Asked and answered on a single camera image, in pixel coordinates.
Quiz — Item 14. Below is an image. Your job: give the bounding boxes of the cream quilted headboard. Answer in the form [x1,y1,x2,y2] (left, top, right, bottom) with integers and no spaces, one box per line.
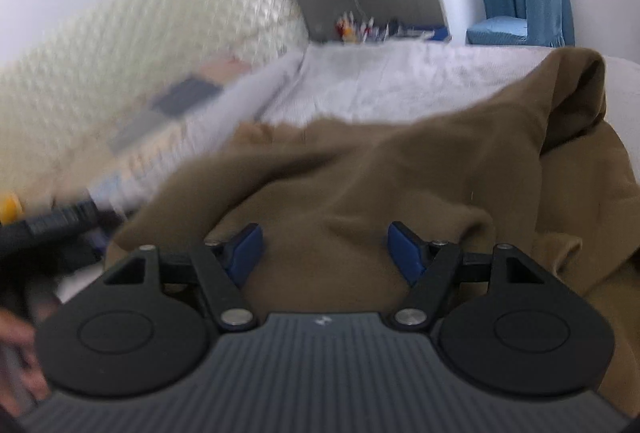
[1,0,308,202]

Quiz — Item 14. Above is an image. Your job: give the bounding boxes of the brown hoodie sweatshirt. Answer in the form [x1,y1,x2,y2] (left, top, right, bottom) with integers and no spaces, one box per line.
[106,49,639,415]

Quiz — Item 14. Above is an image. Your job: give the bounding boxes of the person's left hand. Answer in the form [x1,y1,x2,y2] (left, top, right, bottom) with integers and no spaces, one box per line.
[1,307,51,417]

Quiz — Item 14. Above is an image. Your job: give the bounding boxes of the bedside clutter items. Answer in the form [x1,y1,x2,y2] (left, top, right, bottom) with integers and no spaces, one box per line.
[334,12,450,43]

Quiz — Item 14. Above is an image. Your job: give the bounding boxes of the patchwork pillow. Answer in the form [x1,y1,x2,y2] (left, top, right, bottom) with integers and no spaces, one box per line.
[88,55,252,210]

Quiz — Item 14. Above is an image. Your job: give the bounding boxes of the grey bed sheet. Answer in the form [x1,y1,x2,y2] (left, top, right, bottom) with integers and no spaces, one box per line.
[604,56,640,181]

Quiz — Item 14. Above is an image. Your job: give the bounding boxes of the light grey duvet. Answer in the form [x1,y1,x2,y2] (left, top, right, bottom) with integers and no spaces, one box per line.
[124,42,549,211]

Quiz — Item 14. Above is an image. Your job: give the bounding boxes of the blue chair seat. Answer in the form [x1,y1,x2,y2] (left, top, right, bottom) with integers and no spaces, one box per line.
[466,16,527,46]

